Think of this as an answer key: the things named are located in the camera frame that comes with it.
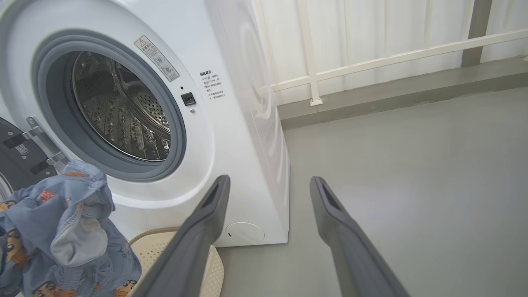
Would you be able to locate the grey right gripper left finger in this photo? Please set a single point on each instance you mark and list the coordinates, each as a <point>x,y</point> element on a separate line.
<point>189,247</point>

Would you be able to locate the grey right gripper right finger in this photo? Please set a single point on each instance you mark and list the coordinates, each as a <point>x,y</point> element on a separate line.
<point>354,255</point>

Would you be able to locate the blue cartoon print garment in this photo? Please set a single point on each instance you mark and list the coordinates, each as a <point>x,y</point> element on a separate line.
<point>62,231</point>

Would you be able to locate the black round washing machine door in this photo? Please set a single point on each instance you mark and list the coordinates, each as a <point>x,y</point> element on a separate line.
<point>16,165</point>

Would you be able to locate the cream perforated laundry basket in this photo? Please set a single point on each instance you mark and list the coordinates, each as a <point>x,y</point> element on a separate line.
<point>154,251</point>

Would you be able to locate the white front-load washing machine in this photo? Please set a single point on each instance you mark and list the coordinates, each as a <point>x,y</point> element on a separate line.
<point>231,156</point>

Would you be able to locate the black door latch socket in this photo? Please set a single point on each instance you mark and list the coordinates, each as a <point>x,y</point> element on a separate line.
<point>188,99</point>

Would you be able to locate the silver metal door hinge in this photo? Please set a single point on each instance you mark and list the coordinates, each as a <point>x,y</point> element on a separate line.
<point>43,138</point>

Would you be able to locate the grey rubber door gasket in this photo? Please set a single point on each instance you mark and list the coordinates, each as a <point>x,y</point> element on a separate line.
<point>53,90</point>

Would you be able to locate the round white filter cover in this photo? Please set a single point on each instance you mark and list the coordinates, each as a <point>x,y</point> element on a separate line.
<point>245,233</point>

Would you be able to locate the perforated steel washer drum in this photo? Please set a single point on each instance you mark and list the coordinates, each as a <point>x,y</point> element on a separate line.
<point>119,111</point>

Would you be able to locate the grey warning sticker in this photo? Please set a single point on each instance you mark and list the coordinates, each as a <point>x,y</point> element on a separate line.
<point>157,58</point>

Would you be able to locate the white metal railing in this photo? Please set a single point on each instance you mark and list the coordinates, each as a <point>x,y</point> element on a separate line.
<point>371,62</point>

